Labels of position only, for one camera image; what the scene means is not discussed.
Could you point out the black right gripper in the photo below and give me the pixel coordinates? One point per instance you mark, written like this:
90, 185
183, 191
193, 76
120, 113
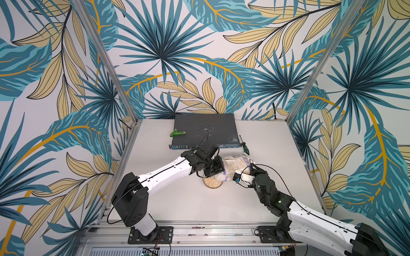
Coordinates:
253, 174

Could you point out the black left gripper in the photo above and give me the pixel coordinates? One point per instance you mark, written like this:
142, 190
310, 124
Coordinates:
219, 168

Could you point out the white red patterned bowl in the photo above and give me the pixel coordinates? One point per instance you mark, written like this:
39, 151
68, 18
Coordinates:
212, 182

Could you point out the oatmeal bag white purple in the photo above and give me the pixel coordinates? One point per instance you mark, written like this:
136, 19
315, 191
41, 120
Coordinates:
232, 164

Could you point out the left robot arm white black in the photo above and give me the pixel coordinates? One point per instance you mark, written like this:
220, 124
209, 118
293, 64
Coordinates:
130, 199

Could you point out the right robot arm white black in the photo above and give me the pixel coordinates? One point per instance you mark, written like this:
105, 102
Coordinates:
303, 224

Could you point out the green pipe fitting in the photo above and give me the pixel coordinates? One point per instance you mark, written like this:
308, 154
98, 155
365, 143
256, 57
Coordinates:
177, 133

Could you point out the green black screwdriver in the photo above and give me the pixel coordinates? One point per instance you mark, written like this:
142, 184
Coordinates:
244, 146

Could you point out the grey blue network switch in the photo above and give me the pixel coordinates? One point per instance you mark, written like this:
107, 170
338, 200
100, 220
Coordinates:
219, 129

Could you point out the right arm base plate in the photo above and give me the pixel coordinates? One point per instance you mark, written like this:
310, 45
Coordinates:
274, 234

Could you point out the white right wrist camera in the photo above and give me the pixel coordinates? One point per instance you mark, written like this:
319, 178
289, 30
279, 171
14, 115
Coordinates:
242, 177

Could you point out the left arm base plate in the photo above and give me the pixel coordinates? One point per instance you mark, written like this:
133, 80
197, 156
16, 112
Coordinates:
160, 235

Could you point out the aluminium front rail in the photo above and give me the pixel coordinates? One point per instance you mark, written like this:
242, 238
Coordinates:
190, 239

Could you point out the left aluminium corner post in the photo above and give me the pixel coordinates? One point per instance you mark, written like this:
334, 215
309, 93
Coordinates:
87, 22

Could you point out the aluminium corner post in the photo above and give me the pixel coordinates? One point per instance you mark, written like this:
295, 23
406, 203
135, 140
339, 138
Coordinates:
87, 22
346, 21

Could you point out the right aluminium corner post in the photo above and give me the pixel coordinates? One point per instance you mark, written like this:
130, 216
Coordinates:
346, 21

